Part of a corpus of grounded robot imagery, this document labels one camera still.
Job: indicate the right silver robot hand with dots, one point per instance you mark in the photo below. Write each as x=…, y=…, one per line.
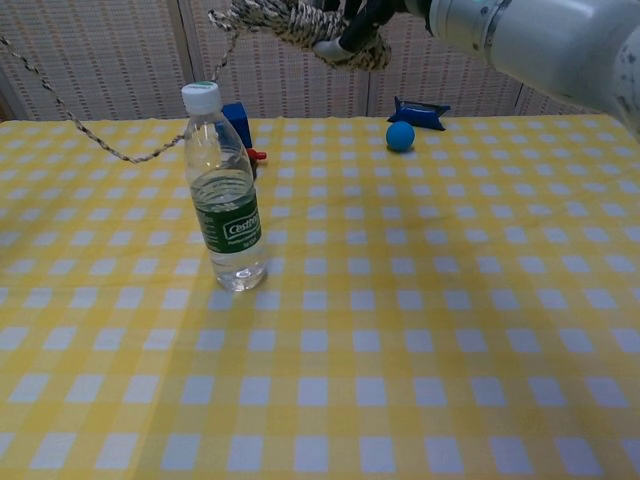
x=372, y=20

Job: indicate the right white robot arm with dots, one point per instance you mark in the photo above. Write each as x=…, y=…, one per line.
x=540, y=45

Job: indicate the blue foil pouch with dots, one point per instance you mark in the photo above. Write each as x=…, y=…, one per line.
x=420, y=115

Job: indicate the blue ball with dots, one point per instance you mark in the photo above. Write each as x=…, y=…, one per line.
x=400, y=136

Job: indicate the blue plastic block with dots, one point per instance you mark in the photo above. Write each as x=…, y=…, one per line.
x=239, y=120

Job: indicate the clear plastic water bottle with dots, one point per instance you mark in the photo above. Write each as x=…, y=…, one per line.
x=230, y=210

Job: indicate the woven folding screen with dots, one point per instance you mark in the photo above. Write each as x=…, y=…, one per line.
x=125, y=65

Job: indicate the yellow checkered tablecloth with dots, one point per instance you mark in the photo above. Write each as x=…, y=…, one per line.
x=350, y=350

